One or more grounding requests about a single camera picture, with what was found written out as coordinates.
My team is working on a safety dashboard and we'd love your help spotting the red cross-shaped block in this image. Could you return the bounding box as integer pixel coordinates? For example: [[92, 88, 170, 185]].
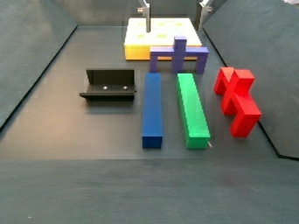
[[214, 67, 262, 137]]

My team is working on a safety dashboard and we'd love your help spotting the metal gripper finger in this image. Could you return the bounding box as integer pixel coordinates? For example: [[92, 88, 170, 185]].
[[199, 0, 214, 28], [138, 0, 151, 32]]

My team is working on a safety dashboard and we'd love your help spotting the green long block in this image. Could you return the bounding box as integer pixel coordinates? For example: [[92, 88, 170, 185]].
[[176, 73, 211, 149]]

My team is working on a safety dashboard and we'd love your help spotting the blue long block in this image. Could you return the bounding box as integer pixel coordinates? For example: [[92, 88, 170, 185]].
[[142, 73, 164, 149]]

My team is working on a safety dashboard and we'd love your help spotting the purple cross-shaped block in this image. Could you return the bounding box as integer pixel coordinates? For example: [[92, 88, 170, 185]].
[[150, 36, 210, 74]]

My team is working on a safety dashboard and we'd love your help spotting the black angle bracket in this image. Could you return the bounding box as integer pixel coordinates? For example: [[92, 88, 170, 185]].
[[79, 68, 136, 101]]

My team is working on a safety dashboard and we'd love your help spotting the yellow board with slots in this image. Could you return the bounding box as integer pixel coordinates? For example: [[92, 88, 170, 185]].
[[124, 17, 202, 60]]

